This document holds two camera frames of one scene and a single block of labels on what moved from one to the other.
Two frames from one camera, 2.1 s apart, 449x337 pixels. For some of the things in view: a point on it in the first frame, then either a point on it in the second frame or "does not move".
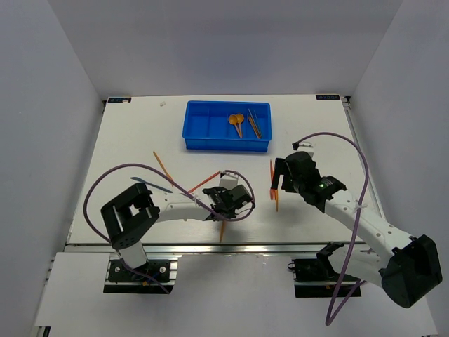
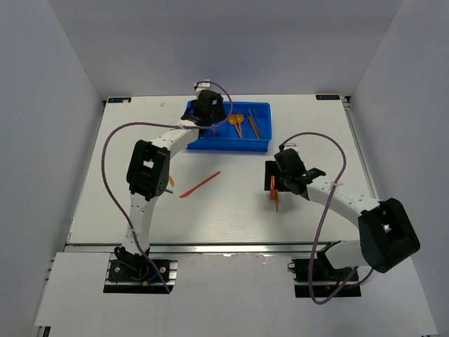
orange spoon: (240, 119) does not move
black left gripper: (221, 189) to (219, 114)
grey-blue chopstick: (258, 124) does not move
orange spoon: (233, 119) does not move
